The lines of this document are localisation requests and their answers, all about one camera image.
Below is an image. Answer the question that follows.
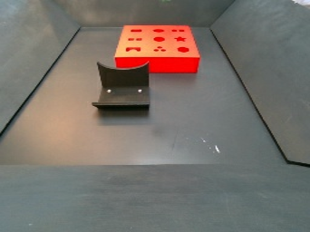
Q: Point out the black curved holder stand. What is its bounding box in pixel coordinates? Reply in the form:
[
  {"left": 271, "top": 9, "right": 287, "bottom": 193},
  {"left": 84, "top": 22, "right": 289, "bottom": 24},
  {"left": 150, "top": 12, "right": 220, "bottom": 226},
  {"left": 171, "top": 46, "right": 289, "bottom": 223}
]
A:
[{"left": 92, "top": 63, "right": 150, "bottom": 109}]

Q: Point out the red shape sorter box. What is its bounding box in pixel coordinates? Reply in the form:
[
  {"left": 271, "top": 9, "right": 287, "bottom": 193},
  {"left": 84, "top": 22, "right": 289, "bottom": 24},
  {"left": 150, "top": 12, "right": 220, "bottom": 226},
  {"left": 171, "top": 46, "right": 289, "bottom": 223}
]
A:
[{"left": 113, "top": 25, "right": 200, "bottom": 73}]

